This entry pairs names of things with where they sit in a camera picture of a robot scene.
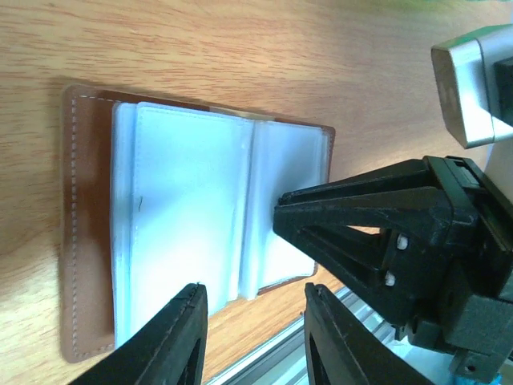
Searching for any brown leather card holder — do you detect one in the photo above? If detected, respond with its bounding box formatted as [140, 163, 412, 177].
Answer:
[59, 84, 335, 363]

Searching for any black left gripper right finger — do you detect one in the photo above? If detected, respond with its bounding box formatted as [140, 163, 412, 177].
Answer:
[304, 283, 431, 385]

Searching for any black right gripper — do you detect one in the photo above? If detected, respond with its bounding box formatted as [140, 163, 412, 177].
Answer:
[273, 156, 512, 381]

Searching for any aluminium front rail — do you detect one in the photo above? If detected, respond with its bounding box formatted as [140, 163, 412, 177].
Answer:
[208, 288, 398, 385]

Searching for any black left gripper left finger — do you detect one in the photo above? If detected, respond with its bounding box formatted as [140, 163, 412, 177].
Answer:
[78, 283, 208, 384]

